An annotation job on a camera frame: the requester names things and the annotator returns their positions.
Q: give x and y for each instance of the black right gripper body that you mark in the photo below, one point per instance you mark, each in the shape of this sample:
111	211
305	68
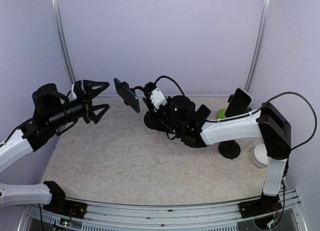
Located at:
168	123

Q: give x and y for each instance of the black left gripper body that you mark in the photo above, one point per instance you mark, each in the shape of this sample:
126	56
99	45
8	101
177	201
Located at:
86	104

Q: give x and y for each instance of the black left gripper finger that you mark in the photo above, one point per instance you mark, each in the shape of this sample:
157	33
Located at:
94	88
96	112

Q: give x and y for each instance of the blue-edged black smartphone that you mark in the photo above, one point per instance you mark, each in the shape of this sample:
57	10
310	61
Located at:
125	92

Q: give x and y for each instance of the black gooseneck phone stand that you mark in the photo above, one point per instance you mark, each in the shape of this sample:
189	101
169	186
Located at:
165	129

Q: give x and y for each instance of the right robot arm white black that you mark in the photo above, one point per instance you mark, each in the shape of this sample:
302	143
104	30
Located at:
177	116

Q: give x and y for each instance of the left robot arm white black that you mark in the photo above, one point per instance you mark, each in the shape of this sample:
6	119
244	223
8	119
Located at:
54	114

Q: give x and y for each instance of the black phone on short stand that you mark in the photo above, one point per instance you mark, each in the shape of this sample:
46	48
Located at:
203	112

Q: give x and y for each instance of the green round stand base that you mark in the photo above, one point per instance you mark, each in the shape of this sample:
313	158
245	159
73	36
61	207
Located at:
221	113

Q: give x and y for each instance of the tall black phone stand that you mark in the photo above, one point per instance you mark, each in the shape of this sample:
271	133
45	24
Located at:
229	149

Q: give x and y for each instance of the white round bowl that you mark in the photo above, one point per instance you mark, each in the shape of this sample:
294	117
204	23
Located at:
260	157

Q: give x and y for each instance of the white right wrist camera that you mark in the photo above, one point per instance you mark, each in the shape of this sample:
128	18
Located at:
155	95

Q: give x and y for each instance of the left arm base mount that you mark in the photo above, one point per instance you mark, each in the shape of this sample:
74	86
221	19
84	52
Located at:
67	206

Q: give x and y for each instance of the aluminium front rail frame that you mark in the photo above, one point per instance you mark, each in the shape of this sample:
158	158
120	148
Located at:
233	215

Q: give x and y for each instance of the left aluminium corner post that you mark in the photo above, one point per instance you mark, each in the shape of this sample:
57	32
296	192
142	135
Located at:
62	40

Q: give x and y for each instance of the aluminium corner post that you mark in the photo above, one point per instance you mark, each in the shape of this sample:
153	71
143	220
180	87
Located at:
258	44
62	40

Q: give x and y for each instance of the right aluminium corner post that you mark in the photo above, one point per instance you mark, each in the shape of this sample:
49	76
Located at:
258	44

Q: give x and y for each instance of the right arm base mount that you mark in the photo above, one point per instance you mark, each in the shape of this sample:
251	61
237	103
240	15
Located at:
260	207

